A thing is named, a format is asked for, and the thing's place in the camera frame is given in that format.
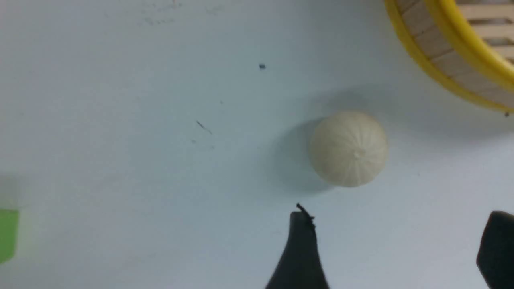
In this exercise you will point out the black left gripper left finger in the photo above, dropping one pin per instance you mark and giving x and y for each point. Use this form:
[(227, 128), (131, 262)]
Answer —
[(299, 266)]

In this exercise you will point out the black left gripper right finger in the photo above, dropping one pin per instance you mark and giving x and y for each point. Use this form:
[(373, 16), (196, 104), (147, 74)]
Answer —
[(495, 258)]

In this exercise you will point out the cream bun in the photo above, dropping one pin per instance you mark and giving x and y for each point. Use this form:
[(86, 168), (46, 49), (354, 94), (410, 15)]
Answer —
[(348, 149)]

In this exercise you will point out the yellow-rimmed bamboo steamer tray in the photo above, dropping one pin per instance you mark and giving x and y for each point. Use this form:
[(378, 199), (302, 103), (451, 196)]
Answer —
[(466, 46)]

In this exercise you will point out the green foam block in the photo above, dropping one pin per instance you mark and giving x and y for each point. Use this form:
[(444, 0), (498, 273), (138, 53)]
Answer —
[(9, 223)]

